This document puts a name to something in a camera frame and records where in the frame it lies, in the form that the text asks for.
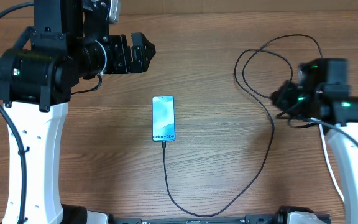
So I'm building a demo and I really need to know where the black USB charging cable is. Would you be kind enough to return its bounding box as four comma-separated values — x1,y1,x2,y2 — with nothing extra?
161,34,324,218

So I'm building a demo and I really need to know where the Samsung Galaxy smartphone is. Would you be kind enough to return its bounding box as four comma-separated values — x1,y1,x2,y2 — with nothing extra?
152,96,176,142

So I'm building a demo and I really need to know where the white power strip cord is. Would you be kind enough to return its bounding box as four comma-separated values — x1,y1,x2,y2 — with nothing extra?
318,123,345,203

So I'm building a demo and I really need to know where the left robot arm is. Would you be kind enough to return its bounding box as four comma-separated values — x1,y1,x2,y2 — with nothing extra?
0,0,156,223

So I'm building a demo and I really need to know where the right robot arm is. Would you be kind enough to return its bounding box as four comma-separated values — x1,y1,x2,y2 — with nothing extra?
270,58,358,223

